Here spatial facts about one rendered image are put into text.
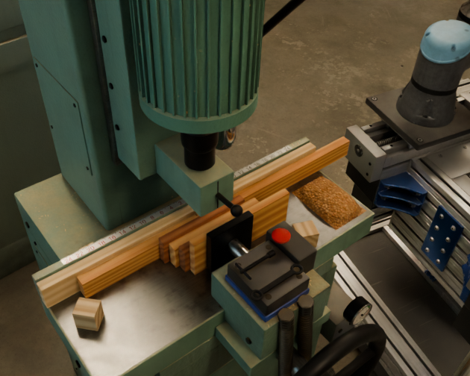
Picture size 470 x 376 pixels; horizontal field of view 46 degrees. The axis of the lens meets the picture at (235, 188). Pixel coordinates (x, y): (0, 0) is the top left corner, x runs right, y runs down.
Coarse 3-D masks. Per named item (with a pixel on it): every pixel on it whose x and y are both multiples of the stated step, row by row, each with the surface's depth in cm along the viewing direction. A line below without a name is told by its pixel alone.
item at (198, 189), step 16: (160, 144) 95; (176, 144) 95; (160, 160) 96; (176, 160) 92; (160, 176) 99; (176, 176) 93; (192, 176) 90; (208, 176) 90; (224, 176) 90; (192, 192) 91; (208, 192) 90; (224, 192) 93; (192, 208) 94; (208, 208) 92
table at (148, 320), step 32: (320, 224) 106; (352, 224) 106; (320, 256) 104; (128, 288) 94; (160, 288) 94; (192, 288) 95; (64, 320) 89; (128, 320) 90; (160, 320) 90; (192, 320) 90; (224, 320) 94; (320, 320) 95; (96, 352) 85; (128, 352) 86; (160, 352) 86
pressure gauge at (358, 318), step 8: (360, 296) 120; (352, 304) 119; (360, 304) 118; (368, 304) 118; (344, 312) 120; (352, 312) 118; (360, 312) 119; (368, 312) 122; (352, 320) 118; (360, 320) 122
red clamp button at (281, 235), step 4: (276, 228) 89; (280, 228) 88; (284, 228) 89; (272, 232) 88; (276, 232) 88; (280, 232) 88; (284, 232) 88; (288, 232) 88; (272, 236) 87; (276, 236) 87; (280, 236) 87; (284, 236) 87; (288, 236) 87; (276, 240) 87; (280, 240) 87; (284, 240) 87; (288, 240) 87
